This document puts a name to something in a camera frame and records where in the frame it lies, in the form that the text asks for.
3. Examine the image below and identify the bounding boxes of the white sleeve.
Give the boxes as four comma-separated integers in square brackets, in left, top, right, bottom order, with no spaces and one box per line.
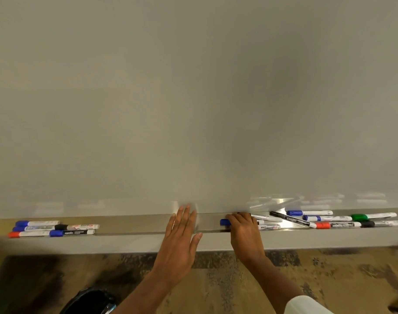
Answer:
[284,295,334,314]

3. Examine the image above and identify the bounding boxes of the black marker with white tip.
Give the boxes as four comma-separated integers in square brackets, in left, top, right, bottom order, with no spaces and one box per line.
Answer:
[270,211,317,229]

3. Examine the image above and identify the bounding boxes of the large whiteboard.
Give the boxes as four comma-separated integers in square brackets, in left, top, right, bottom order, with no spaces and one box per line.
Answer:
[0,0,398,220]

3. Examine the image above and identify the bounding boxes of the person's left forearm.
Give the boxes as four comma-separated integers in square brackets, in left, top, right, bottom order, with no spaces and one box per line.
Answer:
[111,273,177,314]

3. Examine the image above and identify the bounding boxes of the black cap white marker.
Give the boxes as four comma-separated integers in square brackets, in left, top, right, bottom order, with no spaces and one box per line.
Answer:
[361,220,398,228]

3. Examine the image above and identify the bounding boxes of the blue cap black body marker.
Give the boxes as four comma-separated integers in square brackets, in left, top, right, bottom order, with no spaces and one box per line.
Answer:
[49,229,96,237]

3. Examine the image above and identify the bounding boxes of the person's left hand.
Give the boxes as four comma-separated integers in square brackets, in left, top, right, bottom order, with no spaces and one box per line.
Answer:
[152,205,203,287]

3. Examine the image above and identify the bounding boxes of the green cap white marker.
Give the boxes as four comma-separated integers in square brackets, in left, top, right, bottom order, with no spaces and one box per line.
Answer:
[351,212,398,222]

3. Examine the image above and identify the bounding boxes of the person's right forearm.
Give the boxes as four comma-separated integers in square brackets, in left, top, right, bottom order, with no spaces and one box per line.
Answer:
[240,256,302,314]

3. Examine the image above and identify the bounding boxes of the blue cap whiteboard marker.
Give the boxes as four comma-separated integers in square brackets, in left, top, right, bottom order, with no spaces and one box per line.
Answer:
[220,219,265,226]

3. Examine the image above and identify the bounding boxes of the black glossy object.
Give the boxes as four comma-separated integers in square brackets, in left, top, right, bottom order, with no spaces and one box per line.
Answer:
[60,287,117,314]

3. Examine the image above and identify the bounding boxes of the red cap white marker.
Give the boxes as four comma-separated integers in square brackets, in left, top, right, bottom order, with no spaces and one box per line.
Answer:
[8,231,51,239]

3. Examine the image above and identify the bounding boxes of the grey metal marker tray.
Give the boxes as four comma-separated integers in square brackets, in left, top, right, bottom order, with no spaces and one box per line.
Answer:
[0,207,398,256]

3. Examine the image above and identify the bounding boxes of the blue cap white marker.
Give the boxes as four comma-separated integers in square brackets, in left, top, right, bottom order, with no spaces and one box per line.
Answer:
[15,220,61,227]
[286,210,334,216]

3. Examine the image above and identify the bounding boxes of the plain white marker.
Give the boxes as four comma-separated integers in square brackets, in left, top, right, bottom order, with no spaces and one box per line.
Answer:
[251,214,283,223]

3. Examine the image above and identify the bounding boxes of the person's right hand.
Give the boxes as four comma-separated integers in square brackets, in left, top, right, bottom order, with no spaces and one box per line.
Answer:
[225,212,265,264]

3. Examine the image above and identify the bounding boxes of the black cap red label marker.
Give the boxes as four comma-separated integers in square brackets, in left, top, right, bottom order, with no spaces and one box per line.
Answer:
[55,224,100,230]

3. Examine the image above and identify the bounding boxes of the blue cap grey label marker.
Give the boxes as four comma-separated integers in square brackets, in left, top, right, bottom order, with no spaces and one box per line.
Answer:
[303,215,353,222]

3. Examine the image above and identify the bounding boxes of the red cap black body marker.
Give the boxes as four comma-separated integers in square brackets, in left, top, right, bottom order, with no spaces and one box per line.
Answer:
[315,222,362,229]

